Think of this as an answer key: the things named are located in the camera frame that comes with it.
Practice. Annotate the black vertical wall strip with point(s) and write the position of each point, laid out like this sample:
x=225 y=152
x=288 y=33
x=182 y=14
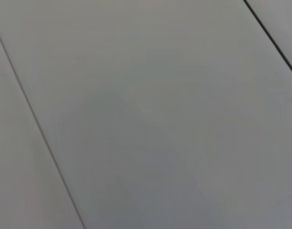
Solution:
x=271 y=38

